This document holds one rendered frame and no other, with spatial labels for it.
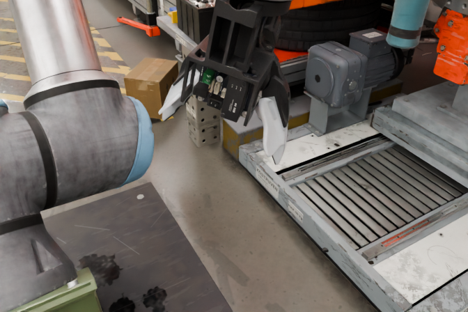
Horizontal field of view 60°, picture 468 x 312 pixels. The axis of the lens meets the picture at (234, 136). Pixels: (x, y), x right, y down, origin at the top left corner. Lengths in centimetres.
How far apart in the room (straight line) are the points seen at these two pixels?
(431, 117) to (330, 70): 37
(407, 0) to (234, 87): 89
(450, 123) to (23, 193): 123
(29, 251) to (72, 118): 19
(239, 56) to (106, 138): 31
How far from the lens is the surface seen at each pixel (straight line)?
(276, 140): 45
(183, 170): 146
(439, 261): 119
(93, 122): 63
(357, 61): 135
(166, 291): 75
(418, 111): 149
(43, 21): 70
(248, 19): 34
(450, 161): 143
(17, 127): 62
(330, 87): 134
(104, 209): 92
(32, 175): 60
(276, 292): 112
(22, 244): 58
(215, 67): 37
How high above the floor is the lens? 91
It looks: 34 degrees down
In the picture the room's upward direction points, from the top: straight up
